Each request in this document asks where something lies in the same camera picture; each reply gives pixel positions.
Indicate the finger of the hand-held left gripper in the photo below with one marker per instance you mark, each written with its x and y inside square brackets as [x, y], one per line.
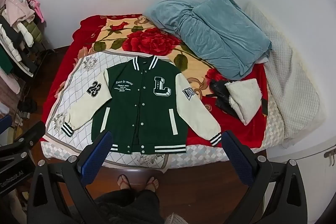
[29, 136]

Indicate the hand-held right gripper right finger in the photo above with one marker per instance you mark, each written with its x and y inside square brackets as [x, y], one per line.
[236, 158]

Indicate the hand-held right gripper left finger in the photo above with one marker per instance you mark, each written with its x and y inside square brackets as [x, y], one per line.
[95, 154]

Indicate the green white varsity jacket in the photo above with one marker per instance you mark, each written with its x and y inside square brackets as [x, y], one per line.
[136, 98]

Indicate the black clothes rack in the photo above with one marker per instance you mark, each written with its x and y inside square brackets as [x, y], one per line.
[32, 62]

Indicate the black bag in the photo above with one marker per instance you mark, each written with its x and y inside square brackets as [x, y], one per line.
[27, 104]

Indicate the person's left foot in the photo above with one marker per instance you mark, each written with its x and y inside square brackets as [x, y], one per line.
[124, 182]

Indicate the person's foot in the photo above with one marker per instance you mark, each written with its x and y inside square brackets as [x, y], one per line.
[152, 182]
[124, 182]

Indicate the white fleece cloth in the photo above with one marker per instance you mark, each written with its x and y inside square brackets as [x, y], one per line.
[244, 100]

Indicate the person's black pants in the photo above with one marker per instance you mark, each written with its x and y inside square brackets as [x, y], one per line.
[126, 207]

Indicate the person's right foot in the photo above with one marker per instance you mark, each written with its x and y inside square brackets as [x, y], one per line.
[152, 182]

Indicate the black garment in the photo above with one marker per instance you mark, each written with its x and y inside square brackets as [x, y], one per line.
[220, 88]

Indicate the white diamond-pattern sheet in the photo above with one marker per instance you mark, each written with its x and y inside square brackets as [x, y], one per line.
[76, 77]

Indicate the white cabinet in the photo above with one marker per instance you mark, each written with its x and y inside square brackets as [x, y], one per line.
[321, 163]

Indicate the white puffer jacket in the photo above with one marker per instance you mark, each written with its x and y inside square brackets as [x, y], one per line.
[10, 43]

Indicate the white waffle quilt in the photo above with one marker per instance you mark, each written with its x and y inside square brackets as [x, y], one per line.
[288, 77]

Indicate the olive puffer jacket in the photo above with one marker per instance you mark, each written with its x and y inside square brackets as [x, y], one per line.
[33, 31]

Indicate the blue-grey plush blanket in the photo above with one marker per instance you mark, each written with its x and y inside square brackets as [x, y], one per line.
[223, 35]

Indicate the red floral blanket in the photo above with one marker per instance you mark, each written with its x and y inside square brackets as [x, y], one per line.
[152, 41]

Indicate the bright pink garment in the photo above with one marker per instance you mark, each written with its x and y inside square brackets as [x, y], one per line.
[38, 10]

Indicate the pale pink garment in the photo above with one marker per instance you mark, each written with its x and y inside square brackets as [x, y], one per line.
[15, 2]

